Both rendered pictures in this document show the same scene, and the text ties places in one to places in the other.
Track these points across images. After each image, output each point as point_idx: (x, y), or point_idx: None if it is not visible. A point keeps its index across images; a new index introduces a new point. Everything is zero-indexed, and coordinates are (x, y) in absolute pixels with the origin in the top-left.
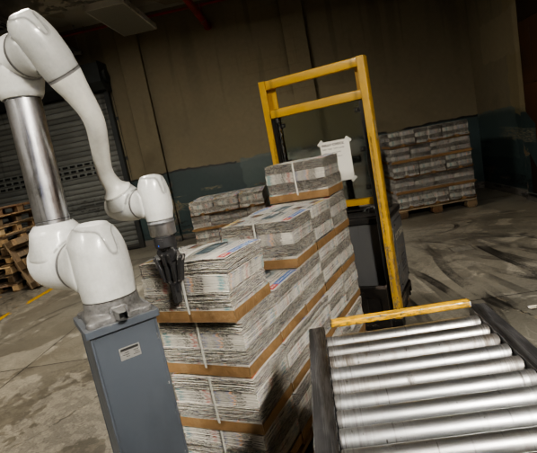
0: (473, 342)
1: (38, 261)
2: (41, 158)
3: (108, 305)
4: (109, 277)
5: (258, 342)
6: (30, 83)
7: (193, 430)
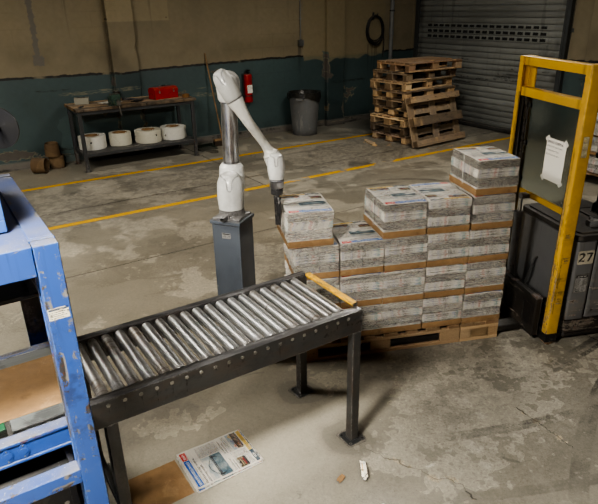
0: (309, 314)
1: None
2: (227, 133)
3: (222, 212)
4: (224, 201)
5: (310, 267)
6: None
7: None
